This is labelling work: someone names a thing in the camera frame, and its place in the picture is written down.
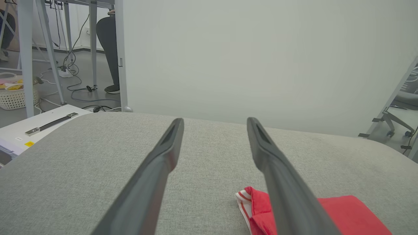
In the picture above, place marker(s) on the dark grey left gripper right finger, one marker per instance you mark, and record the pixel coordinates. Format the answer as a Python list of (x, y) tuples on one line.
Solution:
[(290, 195)]

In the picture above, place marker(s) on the grey metal desk frame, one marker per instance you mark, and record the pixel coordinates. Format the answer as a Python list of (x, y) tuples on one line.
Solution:
[(26, 65)]

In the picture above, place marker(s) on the white lattice laundry basket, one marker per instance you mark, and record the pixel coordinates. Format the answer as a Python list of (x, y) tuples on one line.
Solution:
[(14, 99)]

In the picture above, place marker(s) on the person in black trousers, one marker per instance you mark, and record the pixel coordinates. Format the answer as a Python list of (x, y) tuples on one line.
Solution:
[(109, 39)]

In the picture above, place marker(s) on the grey office chair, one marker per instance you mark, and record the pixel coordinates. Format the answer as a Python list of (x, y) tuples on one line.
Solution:
[(406, 97)]

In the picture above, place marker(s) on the red garment with white trim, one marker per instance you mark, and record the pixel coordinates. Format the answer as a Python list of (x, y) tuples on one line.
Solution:
[(352, 215)]

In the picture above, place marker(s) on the person in dark clothes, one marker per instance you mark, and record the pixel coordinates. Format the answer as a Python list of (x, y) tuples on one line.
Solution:
[(8, 29)]

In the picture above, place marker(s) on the yellow item in basket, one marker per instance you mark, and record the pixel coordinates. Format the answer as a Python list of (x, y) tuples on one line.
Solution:
[(14, 87)]

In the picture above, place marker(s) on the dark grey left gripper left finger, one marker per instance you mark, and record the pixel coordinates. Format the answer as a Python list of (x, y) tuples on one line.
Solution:
[(147, 189)]

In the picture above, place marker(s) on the grey fabric sofa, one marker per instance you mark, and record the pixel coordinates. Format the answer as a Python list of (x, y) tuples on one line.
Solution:
[(212, 156)]

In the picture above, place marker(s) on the white power strip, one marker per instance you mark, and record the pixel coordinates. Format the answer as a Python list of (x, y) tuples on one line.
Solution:
[(65, 73)]

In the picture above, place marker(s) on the white partition panel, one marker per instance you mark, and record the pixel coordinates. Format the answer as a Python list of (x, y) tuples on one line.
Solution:
[(261, 58)]

